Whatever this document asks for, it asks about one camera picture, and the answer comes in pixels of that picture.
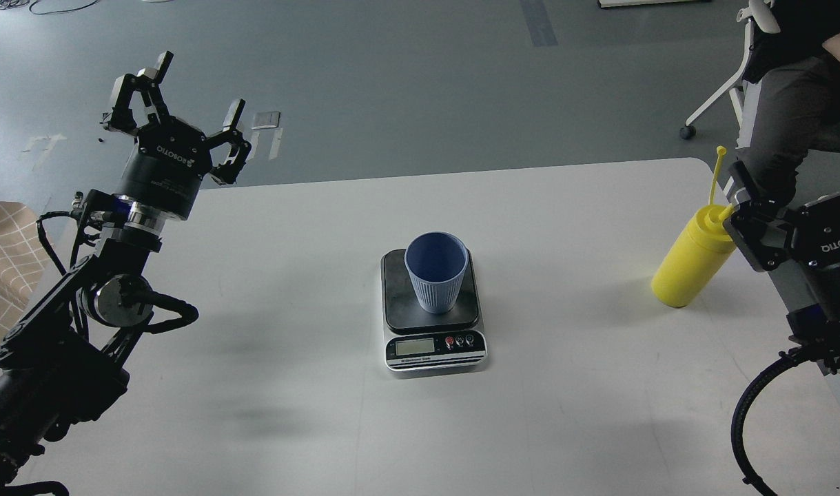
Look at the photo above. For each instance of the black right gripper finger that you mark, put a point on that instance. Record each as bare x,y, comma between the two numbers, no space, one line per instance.
763,237
748,204

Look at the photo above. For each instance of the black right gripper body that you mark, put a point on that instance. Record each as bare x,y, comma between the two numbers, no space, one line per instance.
814,244

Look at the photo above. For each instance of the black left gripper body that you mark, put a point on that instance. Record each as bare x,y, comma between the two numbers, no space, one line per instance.
166,167

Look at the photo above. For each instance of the yellow squeeze seasoning bottle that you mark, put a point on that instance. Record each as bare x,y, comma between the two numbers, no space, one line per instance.
698,253

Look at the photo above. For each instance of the blue ribbed plastic cup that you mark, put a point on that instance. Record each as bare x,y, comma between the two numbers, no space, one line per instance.
436,263

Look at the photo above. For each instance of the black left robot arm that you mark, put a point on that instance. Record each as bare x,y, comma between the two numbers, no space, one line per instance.
63,362

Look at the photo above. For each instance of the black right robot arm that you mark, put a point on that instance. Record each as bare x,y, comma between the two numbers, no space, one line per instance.
785,429

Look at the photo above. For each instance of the black digital kitchen scale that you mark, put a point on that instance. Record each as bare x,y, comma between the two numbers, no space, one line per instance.
416,341

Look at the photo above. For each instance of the seated person dark clothes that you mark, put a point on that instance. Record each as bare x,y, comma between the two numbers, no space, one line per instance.
796,73

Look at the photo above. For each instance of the white office chair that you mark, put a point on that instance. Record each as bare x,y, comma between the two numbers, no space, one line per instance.
756,16

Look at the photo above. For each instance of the beige checkered cloth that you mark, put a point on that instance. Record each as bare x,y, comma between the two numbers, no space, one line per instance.
22,261

